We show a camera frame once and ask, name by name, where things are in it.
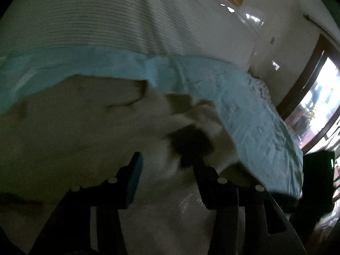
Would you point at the brown framed window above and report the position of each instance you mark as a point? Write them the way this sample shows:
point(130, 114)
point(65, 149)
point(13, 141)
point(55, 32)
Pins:
point(318, 98)

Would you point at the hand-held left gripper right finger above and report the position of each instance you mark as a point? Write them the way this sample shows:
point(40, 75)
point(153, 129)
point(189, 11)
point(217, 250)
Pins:
point(209, 188)

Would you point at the white striped duvet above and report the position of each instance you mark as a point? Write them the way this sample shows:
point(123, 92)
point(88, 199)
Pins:
point(106, 16)

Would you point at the beige knit sweater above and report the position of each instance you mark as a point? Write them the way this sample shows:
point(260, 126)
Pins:
point(87, 127)

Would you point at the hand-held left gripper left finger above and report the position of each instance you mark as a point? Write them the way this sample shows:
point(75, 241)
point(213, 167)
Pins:
point(135, 180)

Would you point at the light blue floral bed sheet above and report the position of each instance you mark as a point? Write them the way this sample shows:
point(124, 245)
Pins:
point(239, 117)

